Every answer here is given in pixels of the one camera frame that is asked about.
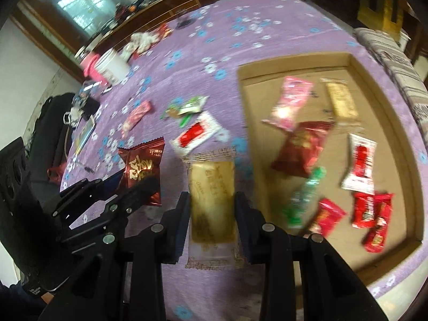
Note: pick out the large pink snack packet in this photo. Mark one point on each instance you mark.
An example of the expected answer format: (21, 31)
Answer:
(291, 102)

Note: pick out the red packet with green mark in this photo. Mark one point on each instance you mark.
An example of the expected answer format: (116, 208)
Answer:
(327, 217)

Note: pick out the long green snack packet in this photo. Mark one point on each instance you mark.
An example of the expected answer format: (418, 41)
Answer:
(306, 190)

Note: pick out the pink cup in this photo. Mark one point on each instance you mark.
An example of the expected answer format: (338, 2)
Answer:
(88, 63)

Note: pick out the dark red foil packet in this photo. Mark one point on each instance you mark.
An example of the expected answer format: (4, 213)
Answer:
(143, 169)

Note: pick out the white plastic jar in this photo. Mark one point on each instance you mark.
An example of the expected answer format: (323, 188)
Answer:
(112, 65)

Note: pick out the white crumpled cloth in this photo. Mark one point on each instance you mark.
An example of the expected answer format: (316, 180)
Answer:
(140, 41)

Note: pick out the yellow cake packet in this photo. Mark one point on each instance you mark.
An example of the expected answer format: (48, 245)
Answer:
(341, 100)
(210, 200)

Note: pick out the dark red snack bag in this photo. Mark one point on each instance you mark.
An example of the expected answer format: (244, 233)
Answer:
(301, 150)

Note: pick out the gold and black pillar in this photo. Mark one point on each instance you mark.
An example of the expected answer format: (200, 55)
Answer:
(381, 6)

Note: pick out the shallow cardboard box tray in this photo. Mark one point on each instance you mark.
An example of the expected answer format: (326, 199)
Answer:
(391, 113)

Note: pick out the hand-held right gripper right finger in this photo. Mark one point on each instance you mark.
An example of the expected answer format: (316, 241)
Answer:
(242, 224)

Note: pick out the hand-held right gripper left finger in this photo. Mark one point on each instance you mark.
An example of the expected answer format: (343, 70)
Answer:
(182, 220)

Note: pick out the red plastic bag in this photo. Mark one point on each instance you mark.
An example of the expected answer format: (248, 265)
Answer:
(55, 172)

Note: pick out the green and white snack packet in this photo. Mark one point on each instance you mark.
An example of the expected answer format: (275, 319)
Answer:
(194, 104)

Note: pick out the small pink snack packet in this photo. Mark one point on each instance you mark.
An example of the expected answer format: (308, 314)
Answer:
(135, 117)

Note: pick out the white and red snack packet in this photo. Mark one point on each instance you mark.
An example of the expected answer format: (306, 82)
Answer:
(361, 164)
(197, 133)

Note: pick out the small black stand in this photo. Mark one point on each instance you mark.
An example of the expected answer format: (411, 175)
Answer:
(184, 23)

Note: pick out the colourful booklet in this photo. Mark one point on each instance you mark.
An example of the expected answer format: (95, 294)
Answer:
(85, 133)

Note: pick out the person's left forearm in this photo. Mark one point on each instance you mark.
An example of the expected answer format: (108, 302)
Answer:
(16, 302)

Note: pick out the thin green stick packet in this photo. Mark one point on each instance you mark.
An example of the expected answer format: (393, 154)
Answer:
(186, 120)

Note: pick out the black wallet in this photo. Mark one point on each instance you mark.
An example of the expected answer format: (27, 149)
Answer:
(90, 107)

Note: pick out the wooden glass cabinet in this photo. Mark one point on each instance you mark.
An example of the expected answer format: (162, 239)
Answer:
(67, 6)

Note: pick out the purple floral blanket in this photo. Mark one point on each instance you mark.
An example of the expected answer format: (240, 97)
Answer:
(207, 57)

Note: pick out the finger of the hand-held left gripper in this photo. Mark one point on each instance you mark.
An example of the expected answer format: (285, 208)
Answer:
(133, 192)
(82, 187)

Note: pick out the red patterned packet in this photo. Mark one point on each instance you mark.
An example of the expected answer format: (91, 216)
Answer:
(162, 31)

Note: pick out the black backpack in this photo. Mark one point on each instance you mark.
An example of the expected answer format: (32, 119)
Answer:
(46, 133)

